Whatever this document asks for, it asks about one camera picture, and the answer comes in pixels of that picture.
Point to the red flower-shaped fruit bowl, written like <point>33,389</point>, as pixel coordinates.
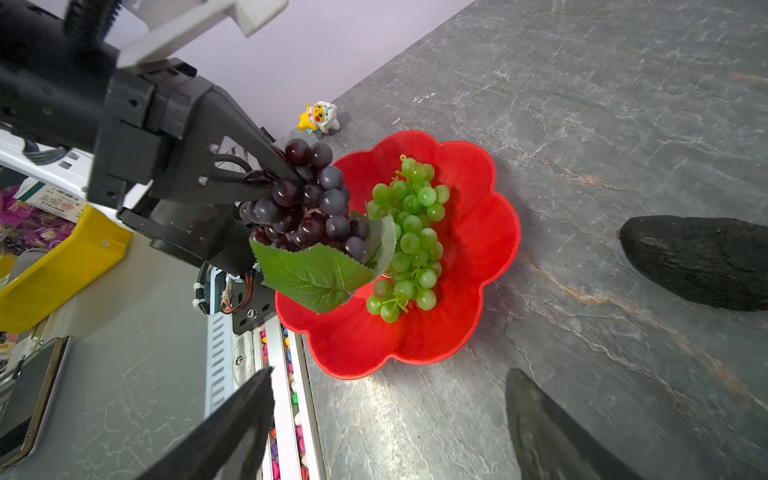
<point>481,235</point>

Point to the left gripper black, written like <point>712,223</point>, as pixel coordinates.
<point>158,138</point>

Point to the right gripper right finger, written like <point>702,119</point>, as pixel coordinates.
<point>548,442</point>

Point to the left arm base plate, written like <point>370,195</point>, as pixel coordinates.
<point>244,300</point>

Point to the smartphone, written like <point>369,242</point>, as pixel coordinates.
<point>27,399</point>

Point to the yellow plastic bin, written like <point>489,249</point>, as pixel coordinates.
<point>95,245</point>

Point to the yellow toy figure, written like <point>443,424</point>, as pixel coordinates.
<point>321,117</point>

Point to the dark fake avocado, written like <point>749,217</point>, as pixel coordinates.
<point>718,262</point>

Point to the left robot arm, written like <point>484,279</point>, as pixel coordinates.
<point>54,70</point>

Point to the purple snack bag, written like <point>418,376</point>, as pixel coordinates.
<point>25,227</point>

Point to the purple fake grape bunch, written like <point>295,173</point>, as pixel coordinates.
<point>309,245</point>

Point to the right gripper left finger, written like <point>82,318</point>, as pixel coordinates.
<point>230,443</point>

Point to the green fake grape bunch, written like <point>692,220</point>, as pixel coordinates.
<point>416,203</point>

